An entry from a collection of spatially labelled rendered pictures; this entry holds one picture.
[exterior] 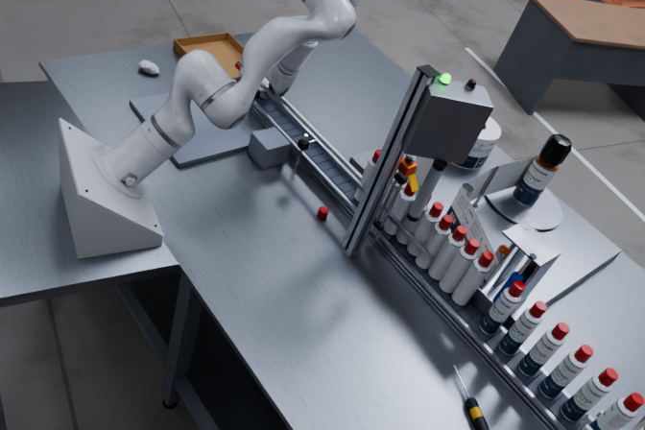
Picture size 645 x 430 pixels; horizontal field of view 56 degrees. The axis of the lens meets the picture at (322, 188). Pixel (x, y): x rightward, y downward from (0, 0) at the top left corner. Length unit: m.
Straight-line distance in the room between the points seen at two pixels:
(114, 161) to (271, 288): 0.56
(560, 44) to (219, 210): 3.34
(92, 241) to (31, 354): 0.94
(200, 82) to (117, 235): 0.47
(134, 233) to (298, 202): 0.57
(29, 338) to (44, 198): 0.84
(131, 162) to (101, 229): 0.20
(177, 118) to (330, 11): 0.50
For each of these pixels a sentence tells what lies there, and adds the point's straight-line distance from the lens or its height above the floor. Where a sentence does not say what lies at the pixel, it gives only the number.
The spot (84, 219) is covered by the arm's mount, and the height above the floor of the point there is 0.98.
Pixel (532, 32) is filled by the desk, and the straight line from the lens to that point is 5.01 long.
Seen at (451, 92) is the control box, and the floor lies 1.48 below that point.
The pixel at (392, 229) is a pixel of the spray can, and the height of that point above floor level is 0.91.
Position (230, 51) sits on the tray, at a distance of 2.69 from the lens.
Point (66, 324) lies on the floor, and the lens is 2.65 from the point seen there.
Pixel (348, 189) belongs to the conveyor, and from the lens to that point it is 2.06.
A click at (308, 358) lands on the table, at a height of 0.83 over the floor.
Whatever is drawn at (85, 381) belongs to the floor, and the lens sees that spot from 2.52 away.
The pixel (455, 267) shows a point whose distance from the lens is 1.82.
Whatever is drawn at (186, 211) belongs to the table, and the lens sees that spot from 1.91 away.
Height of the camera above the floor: 2.19
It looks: 40 degrees down
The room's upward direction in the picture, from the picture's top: 20 degrees clockwise
